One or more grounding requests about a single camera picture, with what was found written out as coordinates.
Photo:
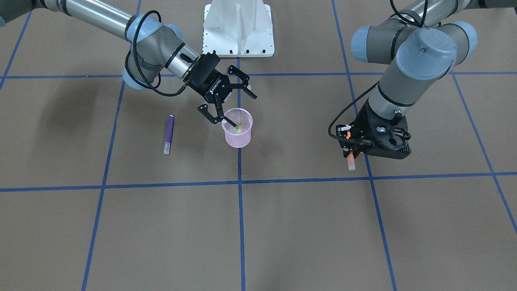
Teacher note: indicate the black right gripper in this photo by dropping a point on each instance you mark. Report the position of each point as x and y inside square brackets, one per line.
[209, 84]

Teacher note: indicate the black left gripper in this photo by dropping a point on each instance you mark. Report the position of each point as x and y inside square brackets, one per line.
[362, 125]

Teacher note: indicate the orange highlighter pen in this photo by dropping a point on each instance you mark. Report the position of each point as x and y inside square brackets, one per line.
[350, 159]

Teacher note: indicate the purple highlighter pen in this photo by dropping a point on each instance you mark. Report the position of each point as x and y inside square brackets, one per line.
[169, 134]

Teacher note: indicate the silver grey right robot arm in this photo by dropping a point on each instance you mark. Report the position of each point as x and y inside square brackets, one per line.
[158, 58]

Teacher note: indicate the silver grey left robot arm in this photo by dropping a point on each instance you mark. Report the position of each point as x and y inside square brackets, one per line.
[418, 50]

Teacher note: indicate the pink mesh pen holder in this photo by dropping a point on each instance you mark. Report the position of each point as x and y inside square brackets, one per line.
[238, 116]

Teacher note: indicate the brown paper table cover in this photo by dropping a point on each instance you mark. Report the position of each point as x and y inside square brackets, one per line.
[90, 202]

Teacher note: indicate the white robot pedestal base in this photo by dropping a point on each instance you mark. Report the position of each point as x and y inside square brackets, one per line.
[238, 28]

